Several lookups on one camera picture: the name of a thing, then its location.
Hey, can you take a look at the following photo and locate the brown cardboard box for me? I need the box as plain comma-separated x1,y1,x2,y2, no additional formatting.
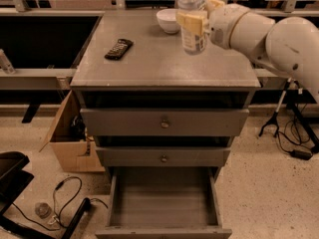
40,91,105,172

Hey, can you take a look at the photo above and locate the middle grey drawer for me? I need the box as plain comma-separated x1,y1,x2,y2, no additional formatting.
96,147,230,167

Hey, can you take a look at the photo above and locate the black floor cable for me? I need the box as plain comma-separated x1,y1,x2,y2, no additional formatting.
11,176,109,232

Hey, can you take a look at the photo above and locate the black power adapter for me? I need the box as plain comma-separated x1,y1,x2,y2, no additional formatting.
290,150,312,160

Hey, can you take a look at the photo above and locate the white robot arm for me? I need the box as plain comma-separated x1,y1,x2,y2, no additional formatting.
176,0,319,103

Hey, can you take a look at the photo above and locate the black remote control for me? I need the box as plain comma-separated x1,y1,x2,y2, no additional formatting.
105,39,134,60

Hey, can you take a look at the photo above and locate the top grey drawer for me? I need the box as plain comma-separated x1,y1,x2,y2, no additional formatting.
81,109,249,136

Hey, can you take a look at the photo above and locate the white ceramic bowl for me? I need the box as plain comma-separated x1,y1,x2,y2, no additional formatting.
157,8,180,34

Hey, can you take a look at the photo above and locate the black white reacher tool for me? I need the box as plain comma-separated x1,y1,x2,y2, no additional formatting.
259,78,293,137

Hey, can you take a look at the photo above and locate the bottom grey open drawer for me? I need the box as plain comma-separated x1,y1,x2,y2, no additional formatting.
96,167,232,239

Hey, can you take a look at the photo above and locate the grey drawer cabinet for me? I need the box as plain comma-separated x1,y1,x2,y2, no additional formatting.
69,9,261,171

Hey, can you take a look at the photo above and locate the clear plastic water bottle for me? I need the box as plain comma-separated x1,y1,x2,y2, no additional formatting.
177,0,207,54

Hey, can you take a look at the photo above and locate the clear plastic cup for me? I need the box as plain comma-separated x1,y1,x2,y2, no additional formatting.
35,202,52,219

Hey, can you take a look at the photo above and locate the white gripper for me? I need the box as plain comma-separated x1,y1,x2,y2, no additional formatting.
175,0,249,49

